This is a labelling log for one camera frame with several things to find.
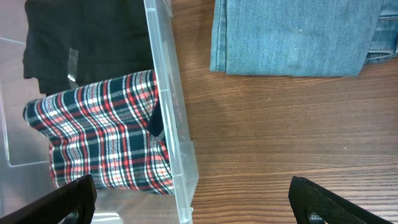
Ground red plaid shirt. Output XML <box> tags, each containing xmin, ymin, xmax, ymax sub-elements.
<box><xmin>23</xmin><ymin>70</ymin><xmax>174</xmax><ymax>195</ymax></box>

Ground blue denim jeans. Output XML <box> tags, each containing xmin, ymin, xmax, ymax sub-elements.
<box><xmin>210</xmin><ymin>0</ymin><xmax>397</xmax><ymax>77</ymax></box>

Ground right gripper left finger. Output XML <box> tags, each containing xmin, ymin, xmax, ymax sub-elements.
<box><xmin>1</xmin><ymin>174</ymin><xmax>97</xmax><ymax>224</ymax></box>

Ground black garment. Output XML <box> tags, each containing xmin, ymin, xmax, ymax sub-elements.
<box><xmin>22</xmin><ymin>0</ymin><xmax>154</xmax><ymax>95</ymax></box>

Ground clear plastic storage bin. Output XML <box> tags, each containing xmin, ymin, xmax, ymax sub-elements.
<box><xmin>1</xmin><ymin>0</ymin><xmax>199</xmax><ymax>224</ymax></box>

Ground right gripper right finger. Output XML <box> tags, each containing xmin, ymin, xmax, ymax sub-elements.
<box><xmin>288</xmin><ymin>176</ymin><xmax>392</xmax><ymax>224</ymax></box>

